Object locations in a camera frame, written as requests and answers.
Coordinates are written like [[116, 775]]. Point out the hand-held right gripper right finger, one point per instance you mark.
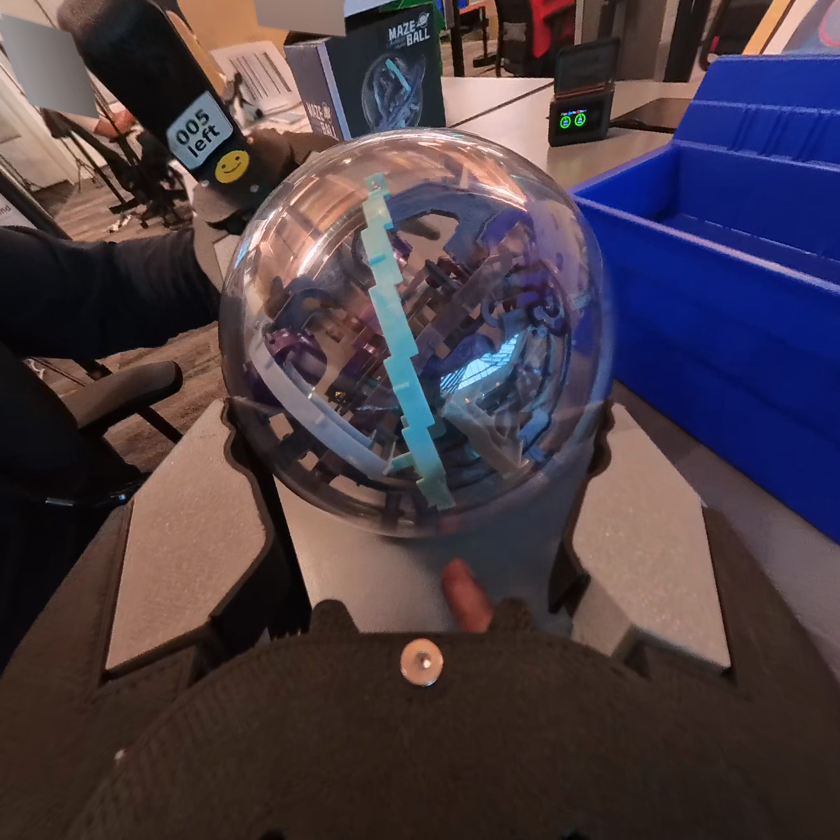
[[646, 558]]

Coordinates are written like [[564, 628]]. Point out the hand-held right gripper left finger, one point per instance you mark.
[[190, 544]]

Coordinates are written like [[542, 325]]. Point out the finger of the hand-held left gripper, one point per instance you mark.
[[213, 253]]

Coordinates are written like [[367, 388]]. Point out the clear plastic maze ball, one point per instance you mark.
[[420, 315]]

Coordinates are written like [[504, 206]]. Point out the person's left forearm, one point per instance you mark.
[[98, 289]]

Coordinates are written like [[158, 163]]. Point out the dark maze ball box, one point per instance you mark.
[[394, 72]]

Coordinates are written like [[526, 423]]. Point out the person's right hand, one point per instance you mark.
[[467, 600]]

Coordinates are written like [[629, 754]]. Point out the brown partition board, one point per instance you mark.
[[223, 23]]

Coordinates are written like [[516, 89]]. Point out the small black tripod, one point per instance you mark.
[[241, 98]]

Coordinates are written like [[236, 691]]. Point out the white printed paper sheet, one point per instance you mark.
[[262, 72]]

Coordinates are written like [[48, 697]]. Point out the black office chair armrest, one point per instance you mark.
[[124, 390]]

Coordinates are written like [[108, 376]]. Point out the blue plastic bin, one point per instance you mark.
[[722, 295]]

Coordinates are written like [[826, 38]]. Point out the small black display device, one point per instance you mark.
[[581, 98]]

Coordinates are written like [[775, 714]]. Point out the red office chair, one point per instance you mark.
[[544, 26]]

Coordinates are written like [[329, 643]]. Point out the framed wall picture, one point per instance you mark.
[[800, 23]]

